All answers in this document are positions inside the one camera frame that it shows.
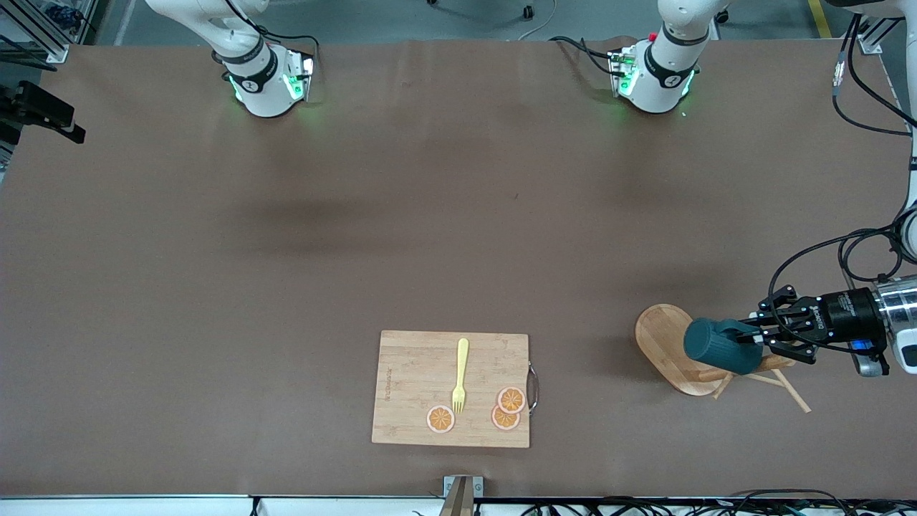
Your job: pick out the aluminium frame profile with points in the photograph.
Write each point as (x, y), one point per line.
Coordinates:
(43, 36)
(870, 39)

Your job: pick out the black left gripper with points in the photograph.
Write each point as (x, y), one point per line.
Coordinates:
(847, 315)

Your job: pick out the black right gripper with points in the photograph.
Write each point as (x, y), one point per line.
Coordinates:
(43, 107)

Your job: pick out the dark teal cup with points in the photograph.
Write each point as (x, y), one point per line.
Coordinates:
(716, 347)

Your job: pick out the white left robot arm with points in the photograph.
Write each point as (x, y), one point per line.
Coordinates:
(663, 72)

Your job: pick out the orange slice toy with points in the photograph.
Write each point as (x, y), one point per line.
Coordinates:
(440, 419)
(511, 400)
(503, 420)

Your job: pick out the wooden mug tree rack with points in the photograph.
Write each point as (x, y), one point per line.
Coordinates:
(670, 344)

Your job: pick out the yellow plastic fork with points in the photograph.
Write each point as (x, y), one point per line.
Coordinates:
(461, 365)

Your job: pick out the metal camera pole bracket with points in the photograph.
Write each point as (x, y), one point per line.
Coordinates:
(463, 494)

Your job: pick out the silver base connector block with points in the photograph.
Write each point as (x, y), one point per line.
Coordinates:
(622, 72)
(299, 75)

